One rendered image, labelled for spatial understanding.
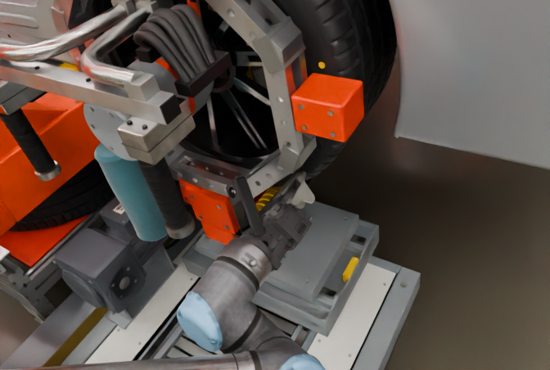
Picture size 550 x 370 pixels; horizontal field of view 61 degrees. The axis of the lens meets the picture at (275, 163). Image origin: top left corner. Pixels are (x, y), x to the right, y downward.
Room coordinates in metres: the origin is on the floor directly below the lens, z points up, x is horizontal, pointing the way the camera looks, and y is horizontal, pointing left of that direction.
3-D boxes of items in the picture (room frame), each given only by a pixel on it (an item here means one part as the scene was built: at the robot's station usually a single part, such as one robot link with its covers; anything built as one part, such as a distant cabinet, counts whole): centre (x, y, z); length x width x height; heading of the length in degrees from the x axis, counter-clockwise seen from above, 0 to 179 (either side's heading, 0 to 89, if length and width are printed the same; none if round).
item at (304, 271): (0.93, 0.04, 0.32); 0.40 x 0.30 x 0.28; 50
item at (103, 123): (0.75, 0.19, 0.85); 0.21 x 0.14 x 0.14; 140
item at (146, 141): (0.53, 0.15, 0.93); 0.09 x 0.05 x 0.05; 140
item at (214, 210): (0.83, 0.12, 0.48); 0.16 x 0.12 x 0.17; 140
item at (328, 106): (0.60, -0.10, 0.85); 0.09 x 0.08 x 0.07; 50
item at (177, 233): (0.51, 0.16, 0.83); 0.04 x 0.04 x 0.16
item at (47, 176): (0.73, 0.43, 0.83); 0.04 x 0.04 x 0.16
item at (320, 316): (0.93, 0.04, 0.13); 0.50 x 0.36 x 0.10; 50
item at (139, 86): (0.64, 0.15, 1.03); 0.19 x 0.18 x 0.11; 140
